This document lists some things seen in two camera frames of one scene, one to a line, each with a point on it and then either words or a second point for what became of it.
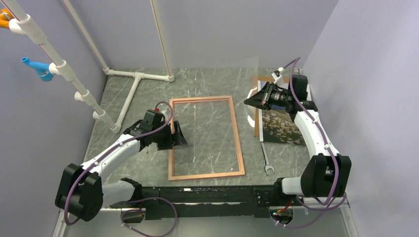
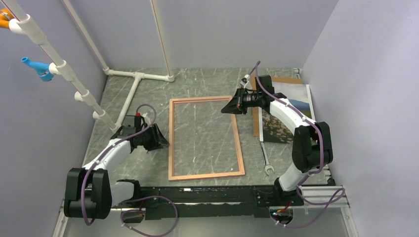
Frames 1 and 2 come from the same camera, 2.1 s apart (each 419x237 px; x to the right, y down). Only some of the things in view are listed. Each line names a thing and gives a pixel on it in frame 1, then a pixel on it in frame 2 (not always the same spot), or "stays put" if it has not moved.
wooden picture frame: x=171 y=165 stays put
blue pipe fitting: x=42 y=69 stays put
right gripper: x=260 y=99 to x=235 y=105
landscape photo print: x=275 y=125 stays put
